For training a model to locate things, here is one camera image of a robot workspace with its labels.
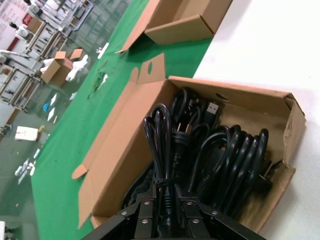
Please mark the green cloth shreds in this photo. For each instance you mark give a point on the green cloth shreds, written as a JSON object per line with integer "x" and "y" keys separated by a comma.
{"x": 96, "y": 83}

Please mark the wall information board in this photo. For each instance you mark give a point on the wall information board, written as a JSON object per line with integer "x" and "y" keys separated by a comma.
{"x": 10, "y": 15}

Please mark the blue plastic item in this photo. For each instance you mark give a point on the blue plastic item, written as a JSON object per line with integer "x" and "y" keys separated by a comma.
{"x": 45, "y": 107}

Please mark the white blue paper sheet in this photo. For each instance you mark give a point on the white blue paper sheet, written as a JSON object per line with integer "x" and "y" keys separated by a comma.
{"x": 37, "y": 153}

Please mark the white packing wrap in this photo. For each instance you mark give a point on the white packing wrap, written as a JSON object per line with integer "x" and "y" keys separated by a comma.
{"x": 77, "y": 67}

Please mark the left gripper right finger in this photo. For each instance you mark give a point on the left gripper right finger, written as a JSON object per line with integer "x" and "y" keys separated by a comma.
{"x": 197, "y": 217}

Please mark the cardboard carton with flaps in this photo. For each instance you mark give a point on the cardboard carton with flaps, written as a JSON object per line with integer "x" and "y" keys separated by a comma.
{"x": 53, "y": 71}

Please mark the closed cardboard box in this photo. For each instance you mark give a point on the closed cardboard box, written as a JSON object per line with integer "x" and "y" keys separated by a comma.
{"x": 33, "y": 24}

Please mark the open brown cardboard box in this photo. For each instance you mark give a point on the open brown cardboard box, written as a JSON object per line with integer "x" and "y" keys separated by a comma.
{"x": 125, "y": 140}
{"x": 180, "y": 30}

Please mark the green tablecloth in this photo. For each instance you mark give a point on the green tablecloth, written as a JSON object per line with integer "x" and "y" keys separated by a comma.
{"x": 75, "y": 120}

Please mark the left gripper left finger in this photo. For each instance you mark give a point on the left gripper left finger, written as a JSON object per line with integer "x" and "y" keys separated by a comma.
{"x": 140, "y": 217}

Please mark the white torn scrap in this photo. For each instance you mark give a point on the white torn scrap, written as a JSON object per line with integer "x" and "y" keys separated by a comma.
{"x": 103, "y": 80}

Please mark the white humanoid robot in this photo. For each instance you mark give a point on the white humanoid robot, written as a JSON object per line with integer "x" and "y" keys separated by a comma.
{"x": 20, "y": 30}
{"x": 33, "y": 6}

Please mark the pipe frame rack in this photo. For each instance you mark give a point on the pipe frame rack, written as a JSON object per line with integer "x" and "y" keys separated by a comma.
{"x": 50, "y": 37}
{"x": 20, "y": 82}

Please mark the white paper bag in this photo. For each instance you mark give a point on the white paper bag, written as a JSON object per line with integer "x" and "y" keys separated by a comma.
{"x": 26, "y": 133}

